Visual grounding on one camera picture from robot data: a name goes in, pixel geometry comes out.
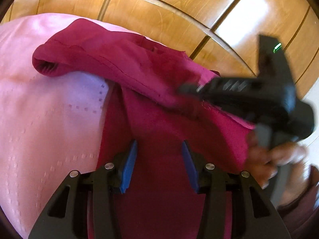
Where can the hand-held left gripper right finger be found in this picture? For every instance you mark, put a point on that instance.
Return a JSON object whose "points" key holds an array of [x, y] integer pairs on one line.
{"points": [[189, 164]]}

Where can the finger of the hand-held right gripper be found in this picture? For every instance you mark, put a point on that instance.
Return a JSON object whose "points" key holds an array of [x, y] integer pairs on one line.
{"points": [[192, 89]]}

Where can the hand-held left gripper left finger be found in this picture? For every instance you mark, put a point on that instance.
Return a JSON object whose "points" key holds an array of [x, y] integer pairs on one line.
{"points": [[128, 164]]}

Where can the maroon knit garment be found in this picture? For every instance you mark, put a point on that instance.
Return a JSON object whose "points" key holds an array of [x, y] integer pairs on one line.
{"points": [[149, 119]]}

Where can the person's right forearm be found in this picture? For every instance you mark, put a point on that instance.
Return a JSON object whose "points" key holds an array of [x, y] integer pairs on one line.
{"points": [[299, 204]]}

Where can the person's right hand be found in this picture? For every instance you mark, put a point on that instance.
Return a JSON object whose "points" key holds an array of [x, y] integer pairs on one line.
{"points": [[279, 155]]}

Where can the wooden panelled wardrobe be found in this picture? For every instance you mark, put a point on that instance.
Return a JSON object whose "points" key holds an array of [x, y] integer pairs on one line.
{"points": [[162, 12]]}

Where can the pink patterned bedspread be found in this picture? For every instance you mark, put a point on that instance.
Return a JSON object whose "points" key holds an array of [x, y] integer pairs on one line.
{"points": [[37, 117]]}

